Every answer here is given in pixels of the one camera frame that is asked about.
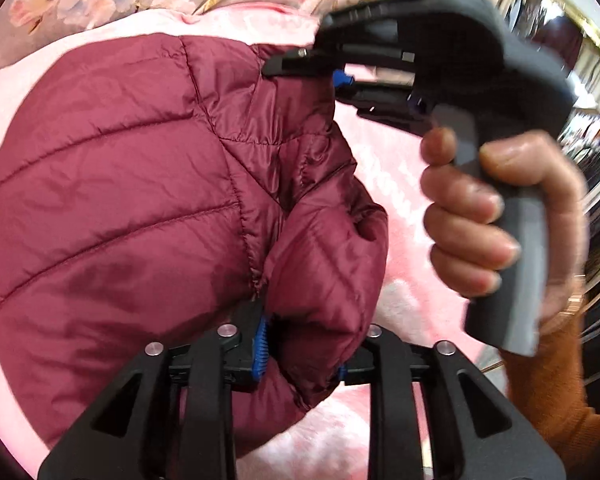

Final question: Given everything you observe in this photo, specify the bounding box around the maroon quilted puffer jacket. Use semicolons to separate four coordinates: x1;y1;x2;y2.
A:
0;34;388;454

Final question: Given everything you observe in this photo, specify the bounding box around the orange sleeved right forearm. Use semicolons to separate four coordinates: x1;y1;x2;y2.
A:
501;316;600;471

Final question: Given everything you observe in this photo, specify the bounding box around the person's right hand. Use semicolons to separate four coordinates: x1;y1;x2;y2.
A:
419;126;592;323

